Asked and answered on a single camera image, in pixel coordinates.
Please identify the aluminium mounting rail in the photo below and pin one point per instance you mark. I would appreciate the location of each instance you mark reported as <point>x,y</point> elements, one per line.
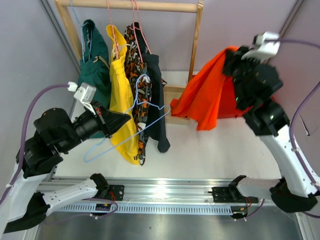
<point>179,190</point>

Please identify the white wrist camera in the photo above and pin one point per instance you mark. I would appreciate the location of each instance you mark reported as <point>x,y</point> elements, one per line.
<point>264,46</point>
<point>83,94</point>

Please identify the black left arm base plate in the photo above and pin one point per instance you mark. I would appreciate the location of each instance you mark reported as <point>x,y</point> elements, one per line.
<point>115,193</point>

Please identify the pink wire hanger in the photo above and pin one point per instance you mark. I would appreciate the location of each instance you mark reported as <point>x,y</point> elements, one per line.
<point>140,38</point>

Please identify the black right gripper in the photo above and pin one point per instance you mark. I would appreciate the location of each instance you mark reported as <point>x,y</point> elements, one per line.
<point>233,58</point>

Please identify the pink hanger with yellow shorts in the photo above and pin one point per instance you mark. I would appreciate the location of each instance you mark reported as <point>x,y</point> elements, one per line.
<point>118,43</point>

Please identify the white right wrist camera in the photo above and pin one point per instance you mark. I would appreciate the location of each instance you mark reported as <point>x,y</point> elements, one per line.
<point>264,46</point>

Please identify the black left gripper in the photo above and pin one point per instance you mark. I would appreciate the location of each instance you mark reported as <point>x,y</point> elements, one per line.
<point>110,121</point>

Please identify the wooden clothes rack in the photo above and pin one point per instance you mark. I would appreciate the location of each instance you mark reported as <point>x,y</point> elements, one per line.
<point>171,28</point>

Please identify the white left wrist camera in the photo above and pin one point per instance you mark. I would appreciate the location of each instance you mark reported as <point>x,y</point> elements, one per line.
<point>83,94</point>

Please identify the slotted cable duct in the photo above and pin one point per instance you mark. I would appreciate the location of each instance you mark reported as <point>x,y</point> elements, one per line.
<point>135,208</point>

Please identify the yellow shorts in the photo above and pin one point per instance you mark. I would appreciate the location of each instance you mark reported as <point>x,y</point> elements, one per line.
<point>124,140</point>

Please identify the orange camouflage shorts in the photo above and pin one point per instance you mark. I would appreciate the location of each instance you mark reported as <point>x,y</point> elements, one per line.
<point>140,83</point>

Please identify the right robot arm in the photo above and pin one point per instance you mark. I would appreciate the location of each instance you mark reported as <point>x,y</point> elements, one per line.
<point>254,84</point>

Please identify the blue hanger with green shorts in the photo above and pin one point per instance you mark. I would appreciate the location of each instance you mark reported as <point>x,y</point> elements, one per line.
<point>81,26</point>

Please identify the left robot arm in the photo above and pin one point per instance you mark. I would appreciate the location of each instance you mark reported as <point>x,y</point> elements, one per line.
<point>55,135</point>

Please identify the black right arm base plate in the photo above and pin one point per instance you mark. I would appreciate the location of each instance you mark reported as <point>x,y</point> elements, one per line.
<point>221,194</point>

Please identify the green shorts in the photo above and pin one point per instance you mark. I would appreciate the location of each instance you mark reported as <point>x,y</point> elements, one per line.
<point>96,71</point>

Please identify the dark navy shorts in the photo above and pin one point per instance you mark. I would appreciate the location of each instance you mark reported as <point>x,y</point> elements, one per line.
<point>155,121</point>

